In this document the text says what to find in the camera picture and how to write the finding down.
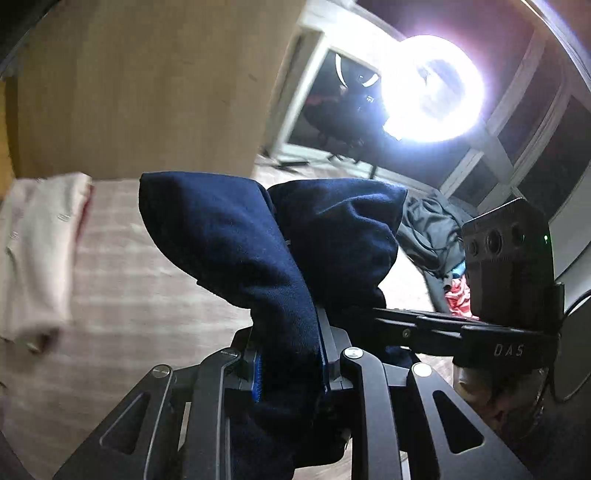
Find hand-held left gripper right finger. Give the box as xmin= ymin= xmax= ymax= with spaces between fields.
xmin=316 ymin=307 xmax=534 ymax=480

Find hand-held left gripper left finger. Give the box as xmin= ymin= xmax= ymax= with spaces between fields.
xmin=53 ymin=328 xmax=265 ymax=480

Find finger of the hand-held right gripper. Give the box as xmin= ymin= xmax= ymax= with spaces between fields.
xmin=372 ymin=307 xmax=466 ymax=330
xmin=383 ymin=324 xmax=466 ymax=357

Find navy blue pants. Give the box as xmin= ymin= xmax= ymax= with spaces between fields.
xmin=139 ymin=171 xmax=410 ymax=480

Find person's right hand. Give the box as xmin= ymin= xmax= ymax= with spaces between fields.
xmin=455 ymin=364 xmax=548 ymax=439

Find pink garment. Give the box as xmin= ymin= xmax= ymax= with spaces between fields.
xmin=442 ymin=277 xmax=474 ymax=320

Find dark grey jacket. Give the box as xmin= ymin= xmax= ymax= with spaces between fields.
xmin=397 ymin=196 xmax=472 ymax=315

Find pink plaid blanket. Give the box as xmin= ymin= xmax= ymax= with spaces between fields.
xmin=0 ymin=164 xmax=462 ymax=480

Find cream buttoned cardigan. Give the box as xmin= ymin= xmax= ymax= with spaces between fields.
xmin=0 ymin=173 xmax=95 ymax=352

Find wooden cabinet panel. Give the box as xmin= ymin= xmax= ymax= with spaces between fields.
xmin=14 ymin=0 xmax=320 ymax=182

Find white window frame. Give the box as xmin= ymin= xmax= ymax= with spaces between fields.
xmin=265 ymin=0 xmax=591 ymax=217

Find ring light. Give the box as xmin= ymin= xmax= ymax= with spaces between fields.
xmin=381 ymin=34 xmax=486 ymax=142

